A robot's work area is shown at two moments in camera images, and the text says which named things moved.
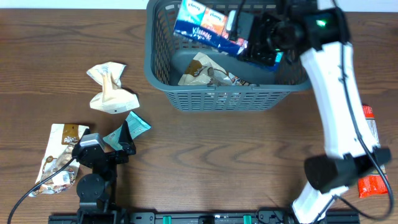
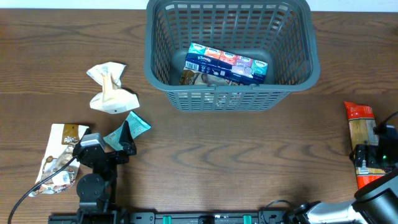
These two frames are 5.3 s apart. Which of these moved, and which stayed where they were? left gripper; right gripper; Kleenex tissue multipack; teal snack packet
Moved: right gripper; Kleenex tissue multipack
Stayed: teal snack packet; left gripper
